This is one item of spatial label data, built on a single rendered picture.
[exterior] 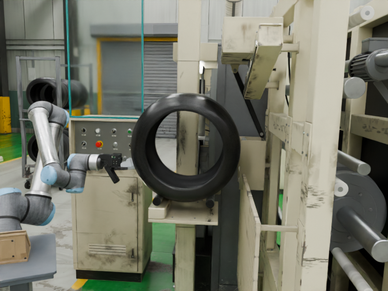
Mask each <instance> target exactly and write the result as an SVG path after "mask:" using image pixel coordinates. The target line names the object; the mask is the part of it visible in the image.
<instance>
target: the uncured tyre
mask: <svg viewBox="0 0 388 291"><path fill-rule="evenodd" d="M176 111H190V112H194V113H197V114H200V115H202V116H204V117H205V118H207V119H208V120H209V121H210V122H212V123H213V125H214V126H215V127H216V128H217V130H218V132H219V134H220V136H221V138H222V142H223V147H222V152H221V155H220V157H219V159H218V160H217V162H216V163H215V165H214V166H213V167H211V168H210V169H208V170H207V171H205V172H204V173H201V174H197V175H193V176H186V175H182V174H178V173H176V172H174V171H172V170H170V169H169V168H168V167H167V166H165V164H164V163H163V162H162V161H161V159H160V157H159V155H158V153H157V150H156V145H155V138H156V133H157V130H158V128H159V126H160V124H161V122H162V121H163V120H164V119H165V118H166V117H167V116H168V115H169V114H171V113H173V112H176ZM130 150H131V156H132V161H133V165H134V167H135V169H136V171H137V173H138V175H139V177H140V178H141V179H142V180H143V181H144V183H145V184H146V185H147V186H148V187H149V188H150V190H152V191H153V192H155V193H156V194H158V195H159V196H161V197H164V198H166V199H169V200H173V201H176V202H196V201H199V200H203V199H206V198H208V197H210V196H212V195H214V194H216V193H217V192H219V191H220V190H221V189H222V188H223V187H225V186H226V184H227V183H228V182H229V181H230V180H231V178H232V177H233V175H234V173H235V171H236V169H237V166H238V163H239V160H240V154H241V143H240V136H239V133H238V130H237V127H236V125H235V123H234V121H233V119H232V117H231V116H230V114H229V113H228V112H227V111H226V109H225V108H224V107H223V106H222V105H220V104H219V103H218V102H216V101H215V100H213V99H211V98H209V97H207V96H204V95H201V94H196V93H177V94H171V95H168V96H164V97H162V98H160V99H158V100H157V101H155V102H154V103H152V104H151V105H149V106H148V107H147V108H146V109H145V110H144V111H143V113H142V114H141V116H140V117H139V119H138V120H137V122H136V124H135V127H134V129H133V132H132V137H131V143H130Z"/></svg>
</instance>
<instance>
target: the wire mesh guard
mask: <svg viewBox="0 0 388 291"><path fill-rule="evenodd" d="M242 178H243V189H240V216H239V231H238V258H237V270H238V275H237V283H238V291H257V289H258V267H259V245H260V227H261V223H260V219H259V216H258V212H257V210H256V207H255V204H254V201H253V197H252V194H251V191H250V188H249V185H248V181H247V178H246V175H245V174H242ZM251 227H252V228H251ZM253 228H254V229H253ZM250 236H251V237H250ZM253 245H254V246H253ZM250 251H251V252H250ZM252 253H253V254H252ZM251 258H252V259H251ZM249 263H250V264H249ZM250 267H251V268H250ZM252 270H253V271H252ZM251 275H252V276H251ZM249 279H250V280H249ZM250 283H251V284H250Z"/></svg>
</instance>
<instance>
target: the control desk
mask: <svg viewBox="0 0 388 291"><path fill-rule="evenodd" d="M137 120H138V119H116V118H73V117H70V118H69V154H70V155H71V154H97V155H99V154H101V153H104V154H112V153H117V154H122V162H123V161H126V160H127V159H128V158H132V156H131V150H130V143H131V137H132V132H133V129H134V127H135V124H136V122H137ZM115 173H116V175H117V176H118V178H119V179H120V181H119V182H117V183H116V184H114V183H113V182H112V180H111V178H110V176H109V175H108V173H107V171H106V170H105V168H104V167H103V169H100V170H99V171H94V170H87V174H86V178H85V184H84V190H83V192H82V193H71V202H72V237H73V269H74V270H76V279H93V280H104V281H123V282H142V280H143V277H144V274H145V273H146V270H147V267H148V265H149V263H150V260H151V252H152V222H148V208H149V206H150V205H151V203H152V190H150V188H149V187H148V186H146V185H145V184H144V182H142V180H141V179H140V177H139V175H138V173H137V171H136V169H133V170H115Z"/></svg>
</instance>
